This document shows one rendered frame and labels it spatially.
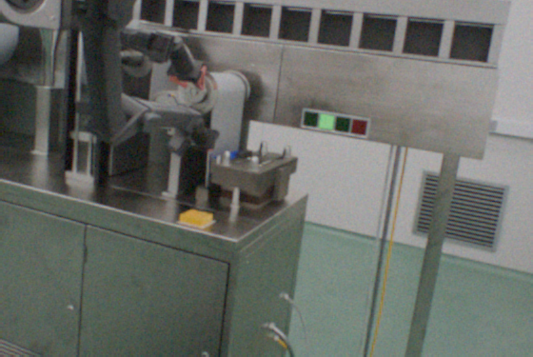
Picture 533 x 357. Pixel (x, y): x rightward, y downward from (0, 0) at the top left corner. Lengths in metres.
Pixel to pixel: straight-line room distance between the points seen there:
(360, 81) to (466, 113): 0.37
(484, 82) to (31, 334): 1.72
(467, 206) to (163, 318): 3.03
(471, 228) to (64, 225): 3.22
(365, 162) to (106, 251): 2.93
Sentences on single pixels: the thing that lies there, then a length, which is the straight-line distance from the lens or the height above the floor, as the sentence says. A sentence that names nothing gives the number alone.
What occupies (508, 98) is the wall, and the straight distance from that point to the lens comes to 4.19.
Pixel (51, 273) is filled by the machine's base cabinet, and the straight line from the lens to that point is 1.87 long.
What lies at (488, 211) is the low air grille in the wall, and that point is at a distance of 4.28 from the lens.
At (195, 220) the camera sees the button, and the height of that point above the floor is 0.92.
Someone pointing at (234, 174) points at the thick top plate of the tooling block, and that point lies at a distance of 1.66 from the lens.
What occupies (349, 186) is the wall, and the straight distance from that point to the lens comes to 4.36.
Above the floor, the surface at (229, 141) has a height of 1.08.
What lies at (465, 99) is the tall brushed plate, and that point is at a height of 1.33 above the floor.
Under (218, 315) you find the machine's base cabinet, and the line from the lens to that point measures 1.56.
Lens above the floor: 1.39
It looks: 11 degrees down
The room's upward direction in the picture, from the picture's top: 7 degrees clockwise
